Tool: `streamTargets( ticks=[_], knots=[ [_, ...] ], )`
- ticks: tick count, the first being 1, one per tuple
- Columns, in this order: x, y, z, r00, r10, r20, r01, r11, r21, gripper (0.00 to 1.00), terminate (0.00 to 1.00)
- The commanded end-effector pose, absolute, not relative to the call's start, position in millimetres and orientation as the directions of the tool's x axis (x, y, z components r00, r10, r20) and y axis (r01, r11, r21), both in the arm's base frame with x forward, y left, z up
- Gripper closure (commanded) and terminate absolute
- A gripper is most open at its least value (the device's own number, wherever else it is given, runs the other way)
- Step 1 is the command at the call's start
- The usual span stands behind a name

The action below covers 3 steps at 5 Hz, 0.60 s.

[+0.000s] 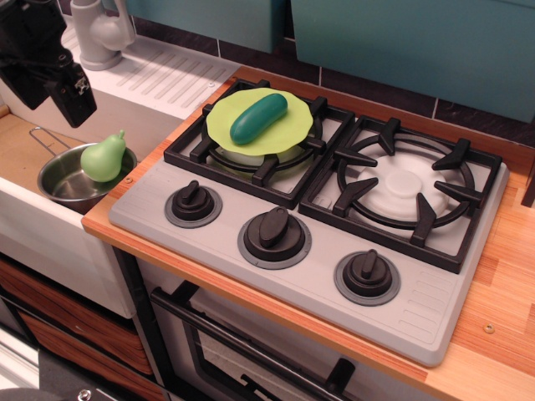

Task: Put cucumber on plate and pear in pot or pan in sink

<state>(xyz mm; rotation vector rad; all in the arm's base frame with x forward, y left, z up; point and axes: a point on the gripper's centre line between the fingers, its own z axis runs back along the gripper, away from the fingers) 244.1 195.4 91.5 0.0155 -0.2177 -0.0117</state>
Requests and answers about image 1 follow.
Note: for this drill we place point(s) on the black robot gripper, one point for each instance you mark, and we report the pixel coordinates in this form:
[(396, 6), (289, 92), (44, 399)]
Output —
[(36, 65)]

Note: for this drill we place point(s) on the light green toy pear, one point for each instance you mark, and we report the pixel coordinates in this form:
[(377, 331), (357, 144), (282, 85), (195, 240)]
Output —
[(102, 162)]

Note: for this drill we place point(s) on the dark green toy cucumber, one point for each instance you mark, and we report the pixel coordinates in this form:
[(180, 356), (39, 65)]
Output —
[(258, 117)]

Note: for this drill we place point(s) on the small stainless steel pot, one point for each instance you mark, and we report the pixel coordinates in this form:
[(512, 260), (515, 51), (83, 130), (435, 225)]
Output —
[(64, 181)]

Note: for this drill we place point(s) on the light green plastic plate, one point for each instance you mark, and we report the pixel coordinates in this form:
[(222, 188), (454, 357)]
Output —
[(284, 133)]

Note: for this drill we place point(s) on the grey toy faucet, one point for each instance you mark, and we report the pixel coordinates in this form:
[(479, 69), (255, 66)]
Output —
[(101, 37)]

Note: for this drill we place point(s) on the black left stove knob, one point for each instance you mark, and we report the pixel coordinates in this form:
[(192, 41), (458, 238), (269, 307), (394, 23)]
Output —
[(193, 206)]

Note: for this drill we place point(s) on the black stove knob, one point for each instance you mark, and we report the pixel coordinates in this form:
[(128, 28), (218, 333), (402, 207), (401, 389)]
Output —
[(274, 240), (193, 206), (367, 279)]

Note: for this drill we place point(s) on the white left burner cap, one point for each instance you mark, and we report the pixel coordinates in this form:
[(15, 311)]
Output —
[(293, 164)]

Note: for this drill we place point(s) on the white burner cap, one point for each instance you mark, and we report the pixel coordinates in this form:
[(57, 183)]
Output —
[(293, 164), (401, 178)]

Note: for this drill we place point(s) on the black left burner grate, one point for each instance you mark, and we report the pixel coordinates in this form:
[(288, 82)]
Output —
[(192, 148)]

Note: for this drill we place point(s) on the black burner grate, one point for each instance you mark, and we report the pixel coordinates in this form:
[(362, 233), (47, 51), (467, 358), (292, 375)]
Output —
[(445, 242), (192, 148)]

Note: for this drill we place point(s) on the wood grain drawer front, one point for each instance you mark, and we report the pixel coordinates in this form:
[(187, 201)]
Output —
[(79, 331)]

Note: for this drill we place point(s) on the black middle stove knob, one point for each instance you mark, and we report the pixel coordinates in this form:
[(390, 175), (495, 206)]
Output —
[(274, 240)]

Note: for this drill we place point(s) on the toy oven door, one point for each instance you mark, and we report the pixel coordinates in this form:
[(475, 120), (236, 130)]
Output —
[(236, 354)]

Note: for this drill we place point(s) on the white right burner cap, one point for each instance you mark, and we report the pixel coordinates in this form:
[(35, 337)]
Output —
[(401, 178)]

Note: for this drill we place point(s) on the black right stove knob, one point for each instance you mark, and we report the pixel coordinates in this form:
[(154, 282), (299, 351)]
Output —
[(367, 279)]

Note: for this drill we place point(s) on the black right burner grate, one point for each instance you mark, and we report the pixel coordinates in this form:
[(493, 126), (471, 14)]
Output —
[(445, 242)]

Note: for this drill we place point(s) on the grey toy stove top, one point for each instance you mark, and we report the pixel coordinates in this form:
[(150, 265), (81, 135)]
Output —
[(417, 323)]

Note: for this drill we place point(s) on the black oven door handle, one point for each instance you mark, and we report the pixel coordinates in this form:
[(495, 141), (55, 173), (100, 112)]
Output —
[(330, 389)]

